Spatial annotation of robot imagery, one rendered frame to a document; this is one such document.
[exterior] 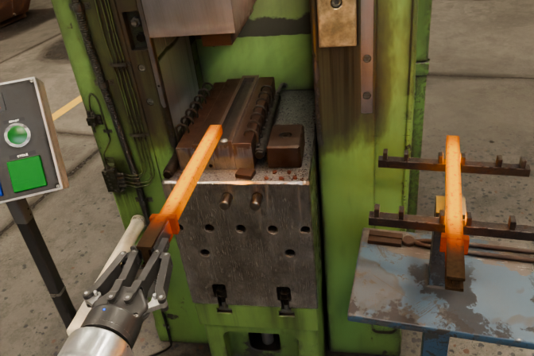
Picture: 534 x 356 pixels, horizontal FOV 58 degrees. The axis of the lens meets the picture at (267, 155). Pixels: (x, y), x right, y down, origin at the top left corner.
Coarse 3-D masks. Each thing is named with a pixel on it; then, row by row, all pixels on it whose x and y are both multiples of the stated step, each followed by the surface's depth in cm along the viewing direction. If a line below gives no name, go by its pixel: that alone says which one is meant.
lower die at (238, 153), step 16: (240, 80) 154; (256, 80) 152; (272, 80) 153; (224, 96) 147; (256, 96) 144; (208, 112) 141; (224, 112) 137; (240, 112) 134; (192, 128) 133; (240, 128) 128; (256, 128) 127; (192, 144) 124; (240, 144) 121; (224, 160) 125; (240, 160) 124; (256, 160) 127
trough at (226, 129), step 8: (248, 80) 156; (240, 88) 149; (248, 88) 151; (240, 96) 147; (232, 104) 140; (240, 104) 142; (232, 112) 138; (224, 120) 131; (232, 120) 134; (224, 128) 130; (232, 128) 130; (224, 136) 126; (224, 144) 123
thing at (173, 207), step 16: (208, 128) 114; (208, 144) 107; (192, 160) 102; (208, 160) 105; (192, 176) 96; (176, 192) 91; (176, 208) 87; (160, 224) 81; (176, 224) 84; (144, 240) 78; (144, 256) 78
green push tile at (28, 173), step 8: (24, 160) 115; (32, 160) 116; (40, 160) 116; (8, 168) 115; (16, 168) 115; (24, 168) 115; (32, 168) 116; (40, 168) 116; (16, 176) 115; (24, 176) 115; (32, 176) 116; (40, 176) 116; (16, 184) 115; (24, 184) 115; (32, 184) 116; (40, 184) 116
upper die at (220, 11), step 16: (144, 0) 105; (160, 0) 105; (176, 0) 104; (192, 0) 104; (208, 0) 103; (224, 0) 103; (240, 0) 111; (256, 0) 129; (160, 16) 107; (176, 16) 106; (192, 16) 106; (208, 16) 105; (224, 16) 105; (240, 16) 111; (160, 32) 109; (176, 32) 108; (192, 32) 108; (208, 32) 107; (224, 32) 106
